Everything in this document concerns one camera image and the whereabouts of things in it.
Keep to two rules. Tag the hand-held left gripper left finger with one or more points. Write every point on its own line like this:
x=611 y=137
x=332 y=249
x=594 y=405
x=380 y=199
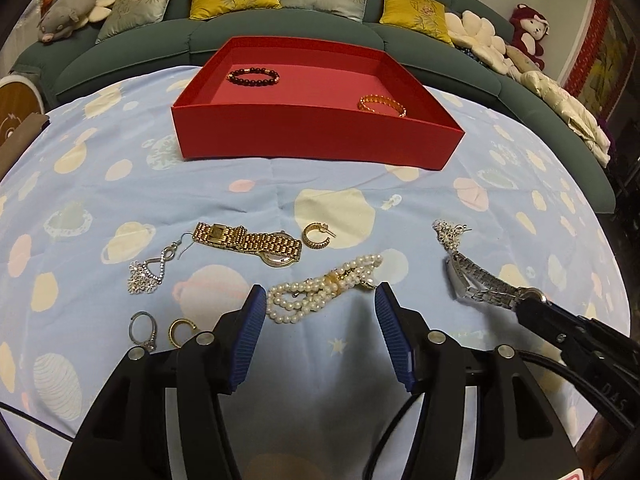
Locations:
x=247 y=340

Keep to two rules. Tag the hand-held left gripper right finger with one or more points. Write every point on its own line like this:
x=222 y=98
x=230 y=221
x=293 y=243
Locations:
x=395 y=340

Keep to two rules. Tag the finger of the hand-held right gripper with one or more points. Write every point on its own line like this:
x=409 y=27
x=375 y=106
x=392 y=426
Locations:
x=600 y=329
x=542 y=322

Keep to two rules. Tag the gold hoop earring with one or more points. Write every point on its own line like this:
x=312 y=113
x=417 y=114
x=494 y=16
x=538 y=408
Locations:
x=172 y=333
x=306 y=238

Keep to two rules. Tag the silver metal watch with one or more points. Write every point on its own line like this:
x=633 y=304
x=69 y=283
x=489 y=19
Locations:
x=480 y=280

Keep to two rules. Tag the gold metal watch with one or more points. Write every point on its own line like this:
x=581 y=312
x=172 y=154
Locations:
x=260 y=242

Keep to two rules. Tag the silver drop earring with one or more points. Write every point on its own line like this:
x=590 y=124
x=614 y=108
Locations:
x=142 y=275
x=450 y=237

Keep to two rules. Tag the red cardboard box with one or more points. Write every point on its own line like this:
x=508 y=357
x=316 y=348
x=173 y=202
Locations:
x=300 y=132

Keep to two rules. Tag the cream folded duvet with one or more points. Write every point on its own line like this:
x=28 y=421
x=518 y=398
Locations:
x=570 y=110

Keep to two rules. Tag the beige small pillow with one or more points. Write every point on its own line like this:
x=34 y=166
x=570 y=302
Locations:
x=525 y=62

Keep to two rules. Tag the dark patterned cloth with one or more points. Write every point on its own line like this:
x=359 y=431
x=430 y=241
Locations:
x=472 y=55

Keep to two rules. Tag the red monkey plush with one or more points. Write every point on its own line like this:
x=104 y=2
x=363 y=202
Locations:
x=527 y=35

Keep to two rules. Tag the white flower plush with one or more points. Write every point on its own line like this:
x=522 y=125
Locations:
x=480 y=35

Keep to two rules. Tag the brown flat pad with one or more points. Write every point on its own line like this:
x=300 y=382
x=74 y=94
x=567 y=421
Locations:
x=22 y=137

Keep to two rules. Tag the green sofa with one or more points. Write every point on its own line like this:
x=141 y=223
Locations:
x=325 y=30

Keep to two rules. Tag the white device with wooden disc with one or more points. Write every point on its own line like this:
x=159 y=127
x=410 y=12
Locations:
x=15 y=105

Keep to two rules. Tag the white curtain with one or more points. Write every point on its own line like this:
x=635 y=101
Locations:
x=25 y=45

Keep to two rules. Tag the grey pig plush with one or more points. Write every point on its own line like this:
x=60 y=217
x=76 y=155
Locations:
x=65 y=15

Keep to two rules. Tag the red framed wall hanging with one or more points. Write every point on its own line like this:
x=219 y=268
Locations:
x=605 y=55

